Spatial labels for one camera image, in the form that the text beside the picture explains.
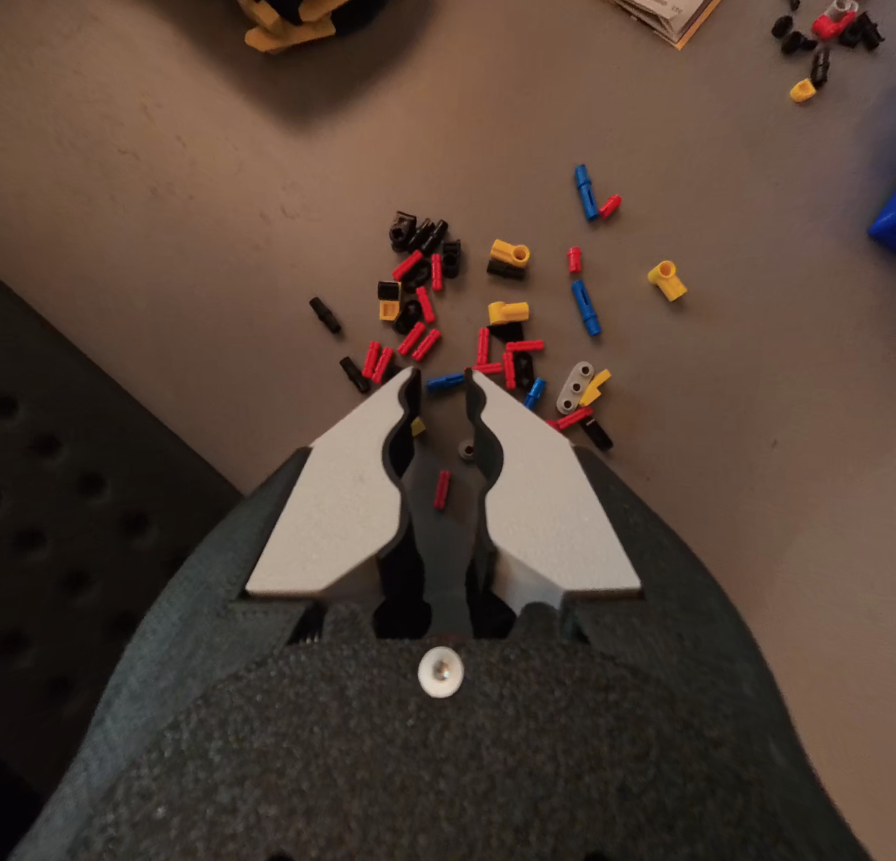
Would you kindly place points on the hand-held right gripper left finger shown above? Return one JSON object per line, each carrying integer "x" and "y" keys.
{"x": 322, "y": 525}

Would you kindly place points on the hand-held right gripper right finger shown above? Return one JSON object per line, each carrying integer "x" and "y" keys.
{"x": 560, "y": 525}

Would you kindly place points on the small brick pieces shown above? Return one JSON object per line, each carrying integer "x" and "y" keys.
{"x": 833, "y": 24}
{"x": 507, "y": 253}

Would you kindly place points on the yellow brick car model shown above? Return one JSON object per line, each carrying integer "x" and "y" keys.
{"x": 294, "y": 31}

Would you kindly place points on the grey desk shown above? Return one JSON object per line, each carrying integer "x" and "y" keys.
{"x": 210, "y": 209}

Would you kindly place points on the dark perforated panel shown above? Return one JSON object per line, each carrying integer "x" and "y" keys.
{"x": 70, "y": 490}

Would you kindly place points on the blue plastic bin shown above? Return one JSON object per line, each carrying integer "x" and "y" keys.
{"x": 885, "y": 227}

